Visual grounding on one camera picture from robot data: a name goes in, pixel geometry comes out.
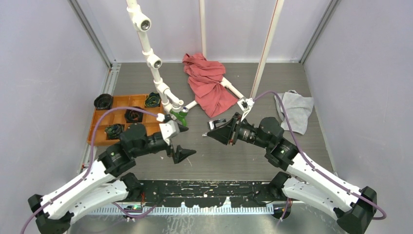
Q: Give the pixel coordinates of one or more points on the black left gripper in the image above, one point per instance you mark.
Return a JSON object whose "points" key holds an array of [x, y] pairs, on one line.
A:
{"points": [[180, 153]]}

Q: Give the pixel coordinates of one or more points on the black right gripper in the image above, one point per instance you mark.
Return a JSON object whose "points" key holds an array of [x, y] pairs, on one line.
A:
{"points": [[227, 131]]}

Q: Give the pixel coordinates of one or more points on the chrome water faucet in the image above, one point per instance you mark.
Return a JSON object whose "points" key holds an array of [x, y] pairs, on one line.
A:
{"points": [[212, 125]]}

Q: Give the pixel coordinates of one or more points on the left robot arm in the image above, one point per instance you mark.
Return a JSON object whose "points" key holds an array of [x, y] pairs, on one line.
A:
{"points": [[107, 180]]}

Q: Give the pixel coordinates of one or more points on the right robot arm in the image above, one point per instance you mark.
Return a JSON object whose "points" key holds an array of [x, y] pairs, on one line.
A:
{"points": [[301, 178]]}

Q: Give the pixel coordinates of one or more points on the green plastic faucet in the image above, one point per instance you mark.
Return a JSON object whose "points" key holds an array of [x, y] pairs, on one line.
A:
{"points": [[181, 116]]}

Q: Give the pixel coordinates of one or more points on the rolled green tie in tray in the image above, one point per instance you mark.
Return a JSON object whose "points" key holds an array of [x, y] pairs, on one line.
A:
{"points": [[153, 100]]}

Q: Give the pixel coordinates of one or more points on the rolled dark red tie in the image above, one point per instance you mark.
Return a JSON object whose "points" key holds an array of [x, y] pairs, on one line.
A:
{"points": [[133, 116]]}

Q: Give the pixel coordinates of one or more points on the red cloth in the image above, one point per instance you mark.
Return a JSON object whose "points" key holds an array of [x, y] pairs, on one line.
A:
{"points": [[204, 79]]}

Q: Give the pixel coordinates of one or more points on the unrolled dark patterned necktie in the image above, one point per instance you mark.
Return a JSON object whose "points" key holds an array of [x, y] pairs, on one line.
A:
{"points": [[114, 131]]}

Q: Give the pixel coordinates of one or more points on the grey cloth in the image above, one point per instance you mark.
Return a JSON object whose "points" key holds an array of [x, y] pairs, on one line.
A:
{"points": [[298, 110]]}

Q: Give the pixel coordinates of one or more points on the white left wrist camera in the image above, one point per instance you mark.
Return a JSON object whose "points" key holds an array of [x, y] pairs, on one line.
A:
{"points": [[169, 130]]}

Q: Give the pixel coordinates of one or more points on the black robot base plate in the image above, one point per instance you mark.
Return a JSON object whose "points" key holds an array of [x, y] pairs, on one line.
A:
{"points": [[205, 194]]}

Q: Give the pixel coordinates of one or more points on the white PVC pipe frame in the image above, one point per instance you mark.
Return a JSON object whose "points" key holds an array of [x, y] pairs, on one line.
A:
{"points": [[169, 101]]}

